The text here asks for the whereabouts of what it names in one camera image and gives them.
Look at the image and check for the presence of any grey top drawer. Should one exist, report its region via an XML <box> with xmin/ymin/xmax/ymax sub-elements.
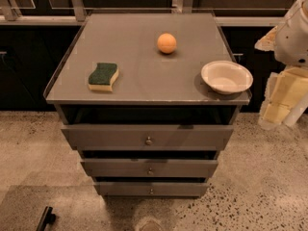
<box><xmin>62</xmin><ymin>124</ymin><xmax>233</xmax><ymax>151</ymax></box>

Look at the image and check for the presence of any grey drawer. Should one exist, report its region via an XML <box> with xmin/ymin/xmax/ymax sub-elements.
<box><xmin>94</xmin><ymin>182</ymin><xmax>208</xmax><ymax>197</ymax></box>
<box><xmin>62</xmin><ymin>124</ymin><xmax>233</xmax><ymax>151</ymax></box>
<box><xmin>81</xmin><ymin>159</ymin><xmax>218</xmax><ymax>178</ymax></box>

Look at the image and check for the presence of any metal railing frame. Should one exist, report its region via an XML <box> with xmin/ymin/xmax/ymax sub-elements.
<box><xmin>0</xmin><ymin>0</ymin><xmax>308</xmax><ymax>27</ymax></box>

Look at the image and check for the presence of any grey middle drawer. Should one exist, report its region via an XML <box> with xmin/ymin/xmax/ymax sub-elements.
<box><xmin>81</xmin><ymin>159</ymin><xmax>218</xmax><ymax>178</ymax></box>

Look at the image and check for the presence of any black object on floor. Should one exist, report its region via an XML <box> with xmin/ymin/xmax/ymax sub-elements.
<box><xmin>36</xmin><ymin>206</ymin><xmax>56</xmax><ymax>231</ymax></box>

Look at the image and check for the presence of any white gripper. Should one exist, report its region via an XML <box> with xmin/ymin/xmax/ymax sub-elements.
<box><xmin>254</xmin><ymin>27</ymin><xmax>308</xmax><ymax>130</ymax></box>

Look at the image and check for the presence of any orange ball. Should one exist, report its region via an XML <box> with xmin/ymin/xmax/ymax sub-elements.
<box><xmin>157</xmin><ymin>33</ymin><xmax>177</xmax><ymax>54</ymax></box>

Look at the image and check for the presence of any grey metal drawer cabinet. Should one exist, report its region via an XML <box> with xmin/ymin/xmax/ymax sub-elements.
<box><xmin>44</xmin><ymin>13</ymin><xmax>251</xmax><ymax>184</ymax></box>

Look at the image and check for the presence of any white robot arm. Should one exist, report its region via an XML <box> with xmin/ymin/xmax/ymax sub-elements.
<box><xmin>255</xmin><ymin>0</ymin><xmax>308</xmax><ymax>130</ymax></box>

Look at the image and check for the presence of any white paper bowl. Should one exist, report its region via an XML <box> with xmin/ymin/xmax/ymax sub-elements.
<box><xmin>201</xmin><ymin>61</ymin><xmax>253</xmax><ymax>94</ymax></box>

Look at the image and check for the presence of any green yellow sponge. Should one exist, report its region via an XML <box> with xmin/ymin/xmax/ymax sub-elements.
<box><xmin>88</xmin><ymin>63</ymin><xmax>119</xmax><ymax>92</ymax></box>

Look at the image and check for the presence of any grey bottom drawer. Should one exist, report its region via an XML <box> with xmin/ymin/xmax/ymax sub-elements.
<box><xmin>94</xmin><ymin>182</ymin><xmax>208</xmax><ymax>197</ymax></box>

